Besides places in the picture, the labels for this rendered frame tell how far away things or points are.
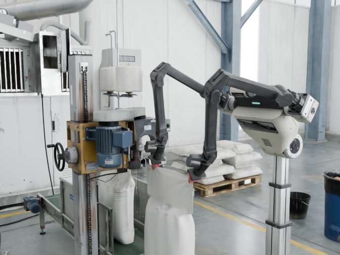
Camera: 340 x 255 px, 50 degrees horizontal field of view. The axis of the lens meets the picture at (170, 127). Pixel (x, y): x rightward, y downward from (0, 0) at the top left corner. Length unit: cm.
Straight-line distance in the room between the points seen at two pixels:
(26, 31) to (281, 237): 352
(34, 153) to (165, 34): 371
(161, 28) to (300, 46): 447
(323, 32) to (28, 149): 804
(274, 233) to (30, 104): 350
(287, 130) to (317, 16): 891
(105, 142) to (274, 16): 807
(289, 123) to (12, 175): 374
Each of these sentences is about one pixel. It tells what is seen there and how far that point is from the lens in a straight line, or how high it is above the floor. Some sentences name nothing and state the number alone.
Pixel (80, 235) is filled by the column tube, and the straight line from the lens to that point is 251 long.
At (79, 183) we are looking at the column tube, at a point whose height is 95.
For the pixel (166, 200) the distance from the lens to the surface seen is 228.
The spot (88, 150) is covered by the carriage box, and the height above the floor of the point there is 117.
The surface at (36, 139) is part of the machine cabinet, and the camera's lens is 506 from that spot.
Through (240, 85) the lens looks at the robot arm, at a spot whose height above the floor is 157.
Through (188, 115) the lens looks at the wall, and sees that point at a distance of 782.
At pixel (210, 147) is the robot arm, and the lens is 190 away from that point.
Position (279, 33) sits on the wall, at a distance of 992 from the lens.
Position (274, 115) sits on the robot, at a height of 140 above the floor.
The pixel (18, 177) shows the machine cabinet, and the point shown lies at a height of 39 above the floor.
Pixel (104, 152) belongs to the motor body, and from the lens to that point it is 217.
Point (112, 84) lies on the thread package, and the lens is 244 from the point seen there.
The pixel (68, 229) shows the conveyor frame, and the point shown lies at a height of 31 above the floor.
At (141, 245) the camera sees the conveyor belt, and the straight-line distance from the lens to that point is 288.
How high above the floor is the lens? 158
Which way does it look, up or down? 7 degrees down
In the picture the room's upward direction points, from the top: straight up
